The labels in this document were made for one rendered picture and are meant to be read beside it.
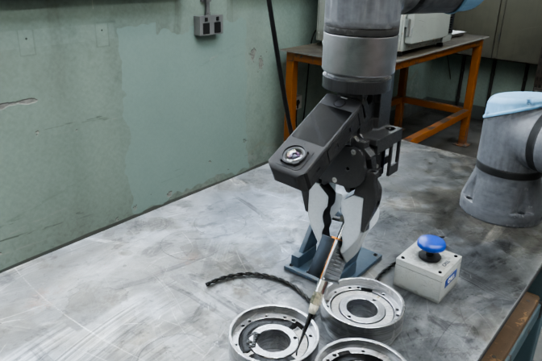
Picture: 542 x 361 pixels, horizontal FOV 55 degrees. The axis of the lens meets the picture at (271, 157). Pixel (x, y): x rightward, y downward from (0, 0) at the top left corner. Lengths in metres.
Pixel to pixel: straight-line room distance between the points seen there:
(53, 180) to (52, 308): 1.48
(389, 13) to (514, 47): 3.88
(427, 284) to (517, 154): 0.33
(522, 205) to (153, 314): 0.67
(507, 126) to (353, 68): 0.52
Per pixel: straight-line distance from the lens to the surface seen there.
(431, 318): 0.76
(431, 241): 0.78
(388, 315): 0.70
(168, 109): 2.48
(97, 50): 2.22
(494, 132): 1.01
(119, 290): 0.79
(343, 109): 0.54
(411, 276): 0.79
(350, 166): 0.55
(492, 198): 1.03
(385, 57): 0.53
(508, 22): 4.38
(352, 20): 0.51
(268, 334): 0.66
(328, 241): 0.60
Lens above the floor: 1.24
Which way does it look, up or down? 21 degrees down
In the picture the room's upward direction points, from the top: 2 degrees clockwise
